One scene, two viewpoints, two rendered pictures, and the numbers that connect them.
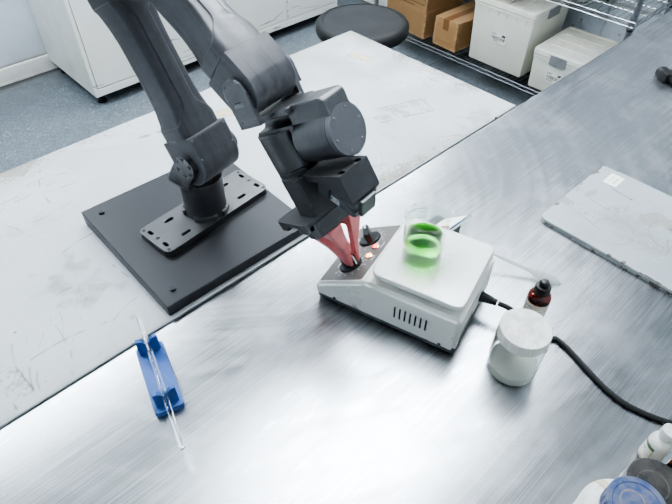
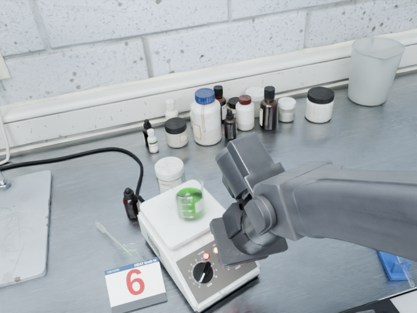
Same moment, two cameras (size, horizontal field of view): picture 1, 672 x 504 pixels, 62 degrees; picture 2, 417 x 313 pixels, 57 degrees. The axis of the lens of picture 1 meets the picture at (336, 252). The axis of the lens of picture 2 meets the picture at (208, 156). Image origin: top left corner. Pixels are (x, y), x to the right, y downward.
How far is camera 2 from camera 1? 88 cm
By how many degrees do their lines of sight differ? 92
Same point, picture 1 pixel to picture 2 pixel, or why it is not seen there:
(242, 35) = (307, 174)
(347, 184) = not seen: hidden behind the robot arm
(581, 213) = (15, 261)
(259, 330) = (313, 265)
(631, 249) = (30, 222)
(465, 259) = (164, 202)
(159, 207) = not seen: outside the picture
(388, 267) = (217, 213)
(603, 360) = (126, 182)
